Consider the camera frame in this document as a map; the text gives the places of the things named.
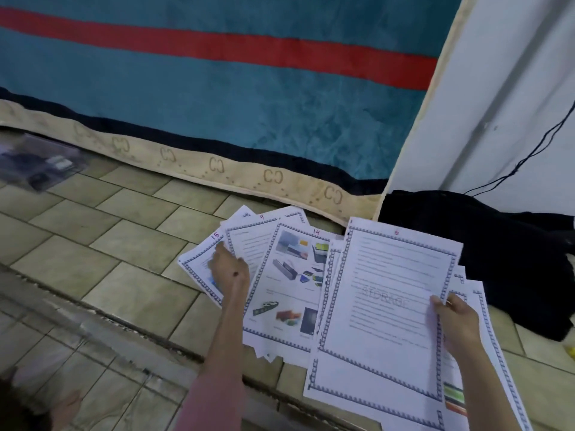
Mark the person's right hand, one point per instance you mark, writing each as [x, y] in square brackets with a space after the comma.
[460, 327]

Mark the person's left hand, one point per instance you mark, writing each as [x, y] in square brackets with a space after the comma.
[231, 276]

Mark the person's left fingers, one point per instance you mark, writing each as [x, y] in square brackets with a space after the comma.
[221, 256]

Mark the person's right thumb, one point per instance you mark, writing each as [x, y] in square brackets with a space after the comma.
[436, 306]

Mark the white text page with border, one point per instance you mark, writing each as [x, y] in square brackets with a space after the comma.
[386, 273]

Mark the person's right forearm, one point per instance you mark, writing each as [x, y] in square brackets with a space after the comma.
[483, 390]

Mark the person's left forearm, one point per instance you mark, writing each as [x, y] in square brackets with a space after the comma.
[220, 368]

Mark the spread of printed paper sheets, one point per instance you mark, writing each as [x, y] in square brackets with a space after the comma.
[287, 282]

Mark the black cloth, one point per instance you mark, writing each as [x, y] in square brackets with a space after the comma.
[494, 255]

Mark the beige patterned mattress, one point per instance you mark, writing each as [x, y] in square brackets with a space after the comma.
[215, 168]

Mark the teal blanket with red stripe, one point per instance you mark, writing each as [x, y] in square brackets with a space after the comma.
[224, 98]

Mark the clear plastic bag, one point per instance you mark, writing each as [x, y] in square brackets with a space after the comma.
[40, 168]

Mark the person's bare foot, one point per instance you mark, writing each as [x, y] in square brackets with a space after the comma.
[65, 406]

